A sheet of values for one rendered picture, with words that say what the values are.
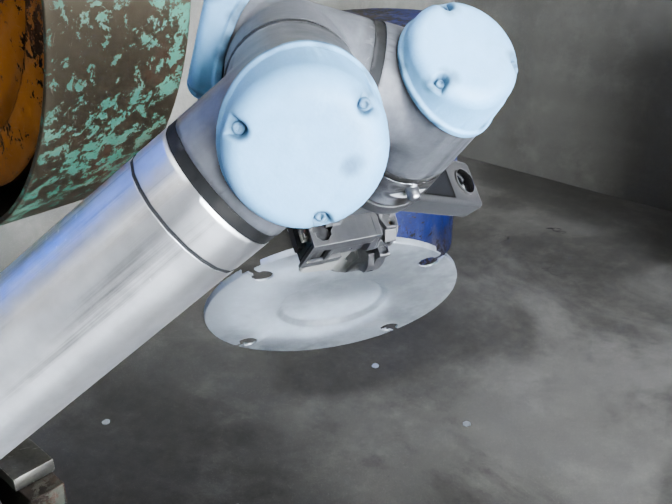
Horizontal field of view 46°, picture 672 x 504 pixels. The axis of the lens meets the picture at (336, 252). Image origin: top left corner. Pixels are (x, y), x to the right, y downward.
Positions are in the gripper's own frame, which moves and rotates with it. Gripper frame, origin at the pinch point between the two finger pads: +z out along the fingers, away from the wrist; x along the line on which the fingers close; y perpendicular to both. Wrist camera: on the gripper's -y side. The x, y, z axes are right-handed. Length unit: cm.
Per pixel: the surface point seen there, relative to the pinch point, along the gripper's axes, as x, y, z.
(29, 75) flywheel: -32.1, 24.6, 13.6
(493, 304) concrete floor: -22, -118, 168
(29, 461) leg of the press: 6, 33, 50
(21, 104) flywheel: -31.3, 25.9, 18.6
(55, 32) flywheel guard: -27.7, 22.0, -0.4
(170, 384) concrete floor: -20, -3, 167
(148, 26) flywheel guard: -30.5, 11.9, 3.7
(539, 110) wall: -118, -209, 217
